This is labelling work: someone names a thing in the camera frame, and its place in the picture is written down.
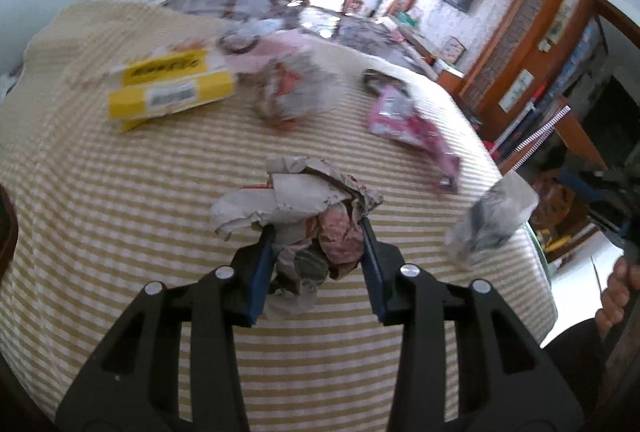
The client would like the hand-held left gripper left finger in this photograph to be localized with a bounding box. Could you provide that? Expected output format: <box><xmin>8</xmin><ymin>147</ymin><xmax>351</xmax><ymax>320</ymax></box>
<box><xmin>54</xmin><ymin>224</ymin><xmax>278</xmax><ymax>432</ymax></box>

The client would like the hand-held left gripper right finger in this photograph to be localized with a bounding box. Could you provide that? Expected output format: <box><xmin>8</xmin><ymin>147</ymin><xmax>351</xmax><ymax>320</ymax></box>
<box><xmin>357</xmin><ymin>217</ymin><xmax>586</xmax><ymax>432</ymax></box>

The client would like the red bucket with green rim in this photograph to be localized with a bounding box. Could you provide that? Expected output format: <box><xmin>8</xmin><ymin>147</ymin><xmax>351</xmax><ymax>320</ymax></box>
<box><xmin>527</xmin><ymin>217</ymin><xmax>553</xmax><ymax>280</ymax></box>

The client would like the white red paper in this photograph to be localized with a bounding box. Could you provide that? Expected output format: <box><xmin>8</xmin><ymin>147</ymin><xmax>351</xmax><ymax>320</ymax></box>
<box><xmin>209</xmin><ymin>155</ymin><xmax>387</xmax><ymax>322</ymax></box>

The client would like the grey patterned paper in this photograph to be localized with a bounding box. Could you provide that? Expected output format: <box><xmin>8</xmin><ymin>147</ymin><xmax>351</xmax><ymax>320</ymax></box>
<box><xmin>444</xmin><ymin>176</ymin><xmax>542</xmax><ymax>269</ymax></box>

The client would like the grey red paper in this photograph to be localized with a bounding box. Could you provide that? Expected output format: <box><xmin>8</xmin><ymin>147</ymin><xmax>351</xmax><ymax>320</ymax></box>
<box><xmin>251</xmin><ymin>52</ymin><xmax>347</xmax><ymax>132</ymax></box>

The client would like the dark shiny packet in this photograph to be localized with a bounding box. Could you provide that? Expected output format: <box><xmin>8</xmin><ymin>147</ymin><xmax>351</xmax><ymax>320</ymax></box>
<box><xmin>361</xmin><ymin>68</ymin><xmax>407</xmax><ymax>97</ymax></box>

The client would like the person's right hand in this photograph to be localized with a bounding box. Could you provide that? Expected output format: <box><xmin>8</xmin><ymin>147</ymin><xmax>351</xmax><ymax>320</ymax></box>
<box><xmin>594</xmin><ymin>257</ymin><xmax>640</xmax><ymax>334</ymax></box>

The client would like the carved wooden chair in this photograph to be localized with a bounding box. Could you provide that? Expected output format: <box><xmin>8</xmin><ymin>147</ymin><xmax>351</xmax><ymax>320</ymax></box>
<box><xmin>500</xmin><ymin>104</ymin><xmax>626</xmax><ymax>263</ymax></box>

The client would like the white red mop pole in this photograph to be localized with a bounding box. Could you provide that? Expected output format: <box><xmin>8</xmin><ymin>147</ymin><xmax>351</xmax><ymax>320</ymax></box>
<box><xmin>492</xmin><ymin>84</ymin><xmax>547</xmax><ymax>158</ymax></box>

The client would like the yellow white striped cloth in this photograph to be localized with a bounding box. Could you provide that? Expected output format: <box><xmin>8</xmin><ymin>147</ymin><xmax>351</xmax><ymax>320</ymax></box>
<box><xmin>0</xmin><ymin>0</ymin><xmax>558</xmax><ymax>428</ymax></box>

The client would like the pink printed packet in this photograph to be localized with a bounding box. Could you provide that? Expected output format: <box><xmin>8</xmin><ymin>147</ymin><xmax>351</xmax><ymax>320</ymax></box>
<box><xmin>366</xmin><ymin>86</ymin><xmax>462</xmax><ymax>197</ymax></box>

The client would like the yellow cardboard box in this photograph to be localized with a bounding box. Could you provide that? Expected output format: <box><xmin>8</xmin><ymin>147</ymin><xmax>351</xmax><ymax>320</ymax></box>
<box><xmin>108</xmin><ymin>47</ymin><xmax>237</xmax><ymax>134</ymax></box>

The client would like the small framed picture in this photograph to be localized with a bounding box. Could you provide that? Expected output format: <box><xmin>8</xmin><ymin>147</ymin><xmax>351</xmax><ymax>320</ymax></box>
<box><xmin>442</xmin><ymin>37</ymin><xmax>466</xmax><ymax>63</ymax></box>

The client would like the brown round lid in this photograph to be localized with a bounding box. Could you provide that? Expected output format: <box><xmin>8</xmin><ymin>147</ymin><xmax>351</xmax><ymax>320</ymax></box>
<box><xmin>219</xmin><ymin>33</ymin><xmax>259</xmax><ymax>56</ymax></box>

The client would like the pink paper sheet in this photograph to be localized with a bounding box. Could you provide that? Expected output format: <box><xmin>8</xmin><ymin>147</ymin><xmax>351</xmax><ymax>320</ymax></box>
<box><xmin>250</xmin><ymin>33</ymin><xmax>313</xmax><ymax>70</ymax></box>

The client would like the wooden television cabinet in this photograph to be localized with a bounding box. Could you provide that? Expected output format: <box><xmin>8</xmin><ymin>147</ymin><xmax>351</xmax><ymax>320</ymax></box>
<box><xmin>390</xmin><ymin>9</ymin><xmax>473</xmax><ymax>80</ymax></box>

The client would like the crumpled white blue paper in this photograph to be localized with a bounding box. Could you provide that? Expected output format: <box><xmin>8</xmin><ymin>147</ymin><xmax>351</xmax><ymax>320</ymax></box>
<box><xmin>220</xmin><ymin>18</ymin><xmax>283</xmax><ymax>38</ymax></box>

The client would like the white beaded cord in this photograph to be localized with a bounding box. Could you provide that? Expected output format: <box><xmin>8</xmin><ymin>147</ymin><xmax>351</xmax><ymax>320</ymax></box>
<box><xmin>512</xmin><ymin>106</ymin><xmax>572</xmax><ymax>173</ymax></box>

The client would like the short wall scroll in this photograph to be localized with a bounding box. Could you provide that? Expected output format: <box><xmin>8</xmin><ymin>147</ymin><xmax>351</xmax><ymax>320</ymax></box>
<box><xmin>500</xmin><ymin>69</ymin><xmax>533</xmax><ymax>113</ymax></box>

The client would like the long wall scroll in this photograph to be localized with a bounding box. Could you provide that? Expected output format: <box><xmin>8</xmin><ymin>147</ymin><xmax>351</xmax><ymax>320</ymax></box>
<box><xmin>537</xmin><ymin>0</ymin><xmax>583</xmax><ymax>53</ymax></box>

